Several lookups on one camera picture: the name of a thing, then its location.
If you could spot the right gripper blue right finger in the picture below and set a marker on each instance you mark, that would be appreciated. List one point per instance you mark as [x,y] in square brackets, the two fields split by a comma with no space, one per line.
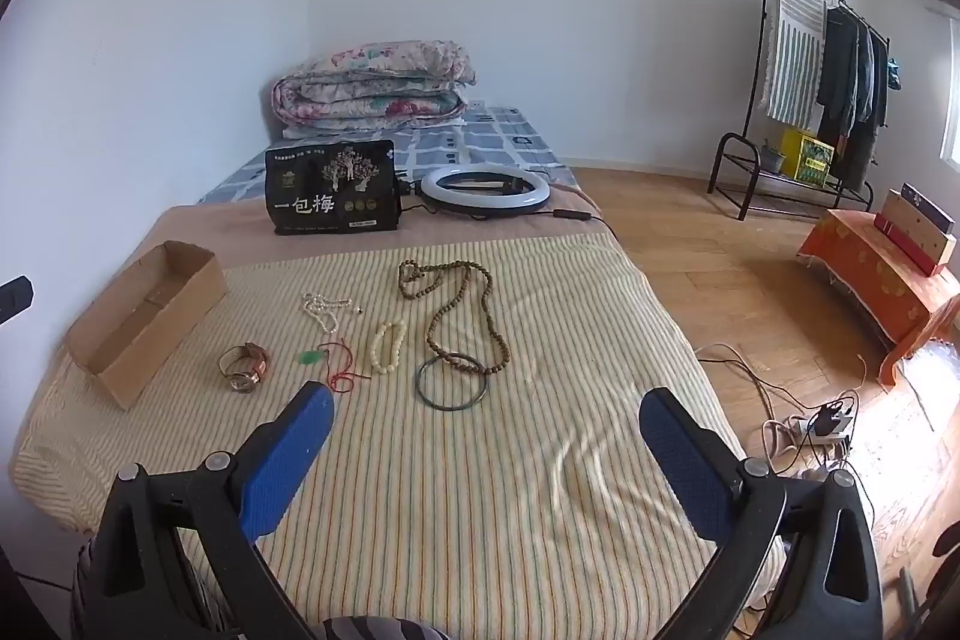
[829,586]

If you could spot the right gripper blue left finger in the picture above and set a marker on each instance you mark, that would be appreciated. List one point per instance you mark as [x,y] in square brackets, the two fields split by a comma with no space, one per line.
[176,554]

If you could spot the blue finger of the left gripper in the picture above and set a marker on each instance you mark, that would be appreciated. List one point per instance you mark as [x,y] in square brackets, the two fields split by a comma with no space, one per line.
[16,296]

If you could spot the brown leather wristwatch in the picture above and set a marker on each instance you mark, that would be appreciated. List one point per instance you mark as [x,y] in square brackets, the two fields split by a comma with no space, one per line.
[244,366]

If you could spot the black bangle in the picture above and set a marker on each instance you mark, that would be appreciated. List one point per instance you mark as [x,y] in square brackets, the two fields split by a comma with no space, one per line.
[451,385]

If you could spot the brown cardboard box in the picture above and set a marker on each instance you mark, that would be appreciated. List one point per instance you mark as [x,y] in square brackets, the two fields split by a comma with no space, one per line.
[132,327]

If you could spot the striped yellow blanket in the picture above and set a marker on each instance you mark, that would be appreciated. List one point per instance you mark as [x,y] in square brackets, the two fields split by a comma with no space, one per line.
[537,514]

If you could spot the brown bed cover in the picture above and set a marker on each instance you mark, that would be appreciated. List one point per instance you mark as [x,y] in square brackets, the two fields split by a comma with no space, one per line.
[241,233]

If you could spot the orange cloth covered table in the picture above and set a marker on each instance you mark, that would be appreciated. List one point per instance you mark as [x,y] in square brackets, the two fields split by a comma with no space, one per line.
[909,308]

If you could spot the black clothes rack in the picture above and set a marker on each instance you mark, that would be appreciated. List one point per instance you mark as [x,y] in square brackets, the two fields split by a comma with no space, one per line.
[768,191]

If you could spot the boxes on orange table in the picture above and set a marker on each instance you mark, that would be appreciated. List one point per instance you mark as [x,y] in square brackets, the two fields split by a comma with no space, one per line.
[917,226]

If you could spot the yellow box on rack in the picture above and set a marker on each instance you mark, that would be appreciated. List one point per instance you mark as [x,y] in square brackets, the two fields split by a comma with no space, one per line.
[805,158]

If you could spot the black snack bag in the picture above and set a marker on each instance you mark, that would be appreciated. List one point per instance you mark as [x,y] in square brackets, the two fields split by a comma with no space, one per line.
[332,189]

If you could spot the folded floral quilt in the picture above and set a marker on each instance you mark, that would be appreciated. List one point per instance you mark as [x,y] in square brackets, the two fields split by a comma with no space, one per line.
[374,86]

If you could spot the blue checkered bed sheet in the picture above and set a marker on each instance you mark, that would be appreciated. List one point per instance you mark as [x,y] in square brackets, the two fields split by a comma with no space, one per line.
[492,135]

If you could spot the striped hanging towel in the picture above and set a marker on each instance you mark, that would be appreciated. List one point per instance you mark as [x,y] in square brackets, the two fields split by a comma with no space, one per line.
[795,40]

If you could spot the dark hanging clothes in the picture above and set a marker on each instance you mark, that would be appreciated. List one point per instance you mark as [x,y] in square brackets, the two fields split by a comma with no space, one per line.
[853,95]

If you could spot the power strip with cables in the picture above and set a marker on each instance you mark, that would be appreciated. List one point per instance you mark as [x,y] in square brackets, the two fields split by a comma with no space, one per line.
[792,436]

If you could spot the white ring light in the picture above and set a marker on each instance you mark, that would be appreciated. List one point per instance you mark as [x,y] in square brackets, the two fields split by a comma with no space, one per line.
[484,190]

